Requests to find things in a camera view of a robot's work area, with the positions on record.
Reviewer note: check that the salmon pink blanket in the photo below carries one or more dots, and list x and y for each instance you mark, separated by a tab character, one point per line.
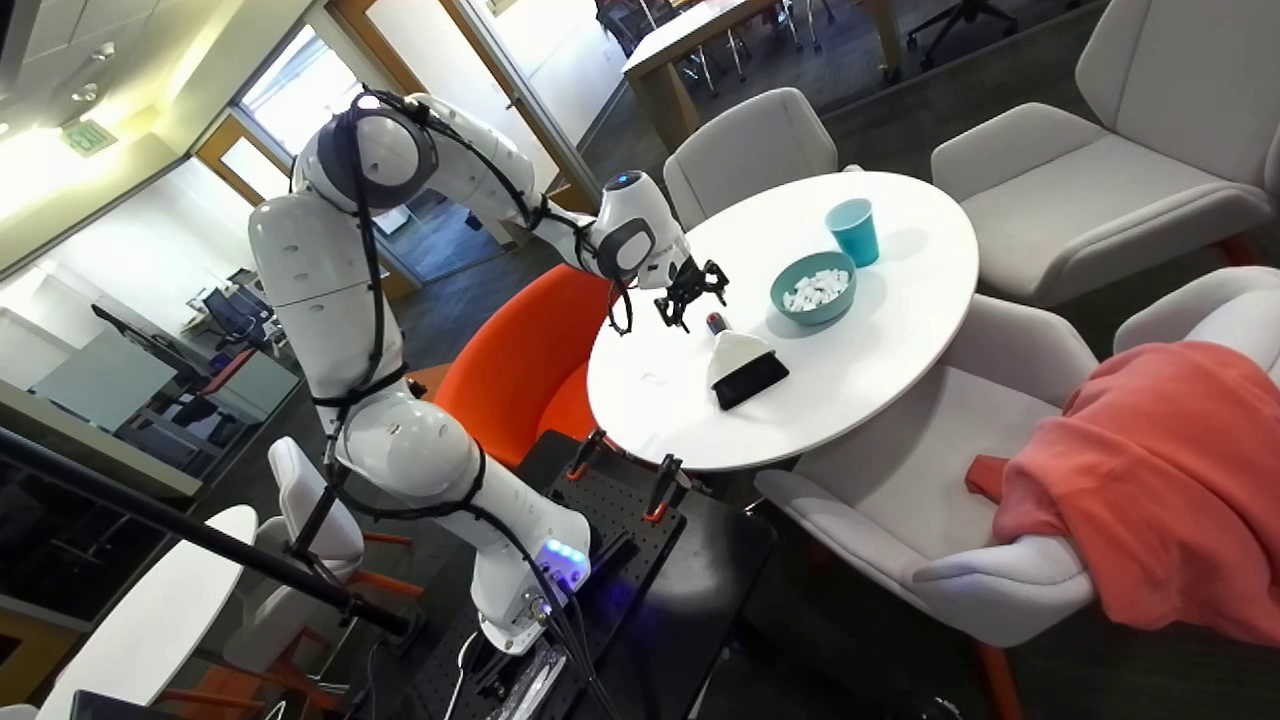
1174	481

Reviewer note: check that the grey chair with blanket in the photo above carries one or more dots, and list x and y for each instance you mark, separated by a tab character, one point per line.
923	467

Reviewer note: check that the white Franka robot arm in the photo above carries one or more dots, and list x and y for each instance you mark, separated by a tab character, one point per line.
334	293

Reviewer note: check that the blue plastic cup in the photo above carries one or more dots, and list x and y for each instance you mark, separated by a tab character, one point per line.
858	239

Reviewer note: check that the black orange bar clamp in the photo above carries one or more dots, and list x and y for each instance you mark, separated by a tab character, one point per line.
582	456
665	487

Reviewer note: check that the white pieces in bowl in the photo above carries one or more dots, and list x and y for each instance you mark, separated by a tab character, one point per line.
819	288

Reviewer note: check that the black robot cart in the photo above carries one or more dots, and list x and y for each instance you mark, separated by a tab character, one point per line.
665	587

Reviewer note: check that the wooden meeting table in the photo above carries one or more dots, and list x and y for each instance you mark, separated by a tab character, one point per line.
695	47

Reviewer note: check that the white round table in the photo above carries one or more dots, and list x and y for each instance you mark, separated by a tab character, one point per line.
147	627

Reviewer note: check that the grey upholstered chair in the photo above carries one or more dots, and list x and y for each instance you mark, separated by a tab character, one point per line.
1132	161

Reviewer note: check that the black tripod pole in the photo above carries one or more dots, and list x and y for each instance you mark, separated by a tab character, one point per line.
200	530

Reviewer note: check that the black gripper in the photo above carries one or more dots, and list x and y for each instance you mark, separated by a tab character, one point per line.
689	276

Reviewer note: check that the teal bowl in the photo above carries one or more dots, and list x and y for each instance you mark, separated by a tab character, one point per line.
809	314

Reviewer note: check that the green exit sign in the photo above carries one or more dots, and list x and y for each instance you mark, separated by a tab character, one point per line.
88	132

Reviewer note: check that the orange chair with wooden legs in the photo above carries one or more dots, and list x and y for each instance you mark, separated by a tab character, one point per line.
523	360

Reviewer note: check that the grey chair with wooden legs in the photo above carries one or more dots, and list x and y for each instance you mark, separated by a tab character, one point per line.
745	147

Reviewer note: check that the cluttered office desk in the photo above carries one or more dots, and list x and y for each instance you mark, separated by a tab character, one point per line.
200	373

